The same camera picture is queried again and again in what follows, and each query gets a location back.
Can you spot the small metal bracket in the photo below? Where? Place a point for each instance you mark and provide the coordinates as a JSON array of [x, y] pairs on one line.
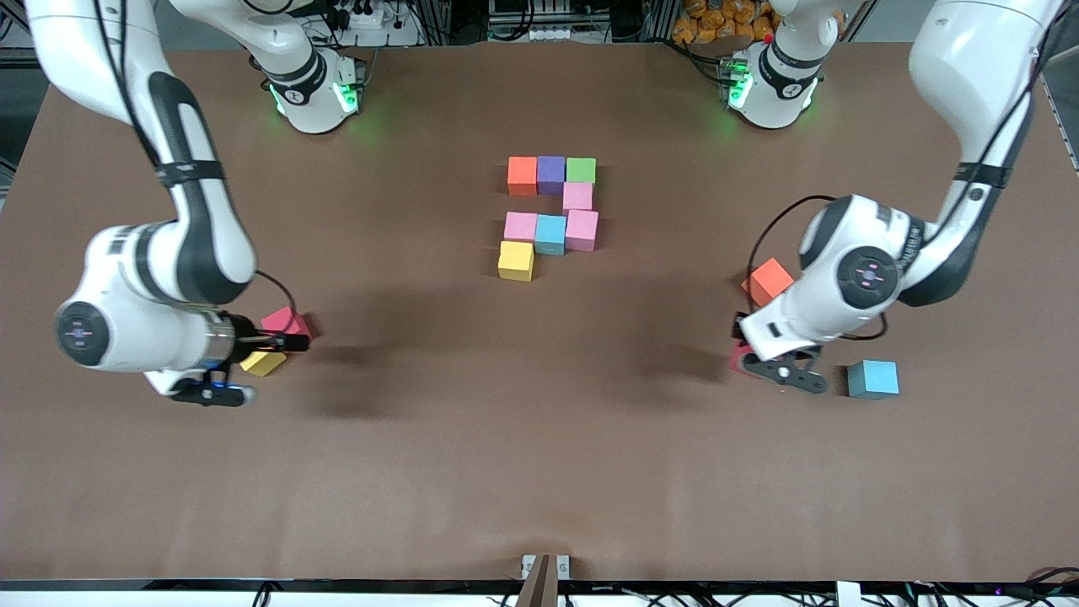
[[563, 566]]

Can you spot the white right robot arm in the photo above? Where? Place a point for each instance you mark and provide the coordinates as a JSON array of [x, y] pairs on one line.
[[126, 295]]

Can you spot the light blue foam block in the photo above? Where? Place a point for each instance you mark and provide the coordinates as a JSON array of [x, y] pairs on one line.
[[550, 236], [872, 378]]

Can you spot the orange foam block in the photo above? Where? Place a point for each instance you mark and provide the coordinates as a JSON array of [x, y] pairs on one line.
[[765, 278], [523, 175]]

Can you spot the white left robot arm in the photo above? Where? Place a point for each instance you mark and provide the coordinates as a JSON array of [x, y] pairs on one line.
[[952, 67]]

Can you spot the bag of orange items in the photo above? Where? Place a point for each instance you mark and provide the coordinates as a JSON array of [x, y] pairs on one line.
[[708, 21]]

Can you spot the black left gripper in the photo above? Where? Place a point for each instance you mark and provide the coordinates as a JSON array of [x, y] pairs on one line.
[[741, 328]]

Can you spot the green foam block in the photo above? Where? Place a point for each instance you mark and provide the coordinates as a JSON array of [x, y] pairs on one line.
[[581, 170]]

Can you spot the brown post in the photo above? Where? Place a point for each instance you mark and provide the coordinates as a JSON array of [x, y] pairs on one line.
[[539, 586]]

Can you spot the purple foam block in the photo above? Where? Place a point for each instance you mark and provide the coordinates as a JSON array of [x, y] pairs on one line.
[[551, 173]]

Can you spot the pink foam block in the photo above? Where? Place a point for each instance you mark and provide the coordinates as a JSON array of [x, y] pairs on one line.
[[582, 230], [577, 196], [520, 226]]

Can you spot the red foam block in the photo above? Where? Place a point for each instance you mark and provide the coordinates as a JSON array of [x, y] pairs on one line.
[[742, 361], [285, 320]]

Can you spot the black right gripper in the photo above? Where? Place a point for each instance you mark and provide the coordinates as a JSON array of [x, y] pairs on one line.
[[247, 336]]

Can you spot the yellow foam block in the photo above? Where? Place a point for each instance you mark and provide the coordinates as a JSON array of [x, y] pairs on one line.
[[515, 261], [263, 364]]

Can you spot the white power strip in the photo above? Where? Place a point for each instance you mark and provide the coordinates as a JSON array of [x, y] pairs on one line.
[[379, 21], [556, 34]]

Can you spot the small white box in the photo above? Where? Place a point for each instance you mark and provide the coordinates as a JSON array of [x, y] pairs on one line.
[[848, 595]]

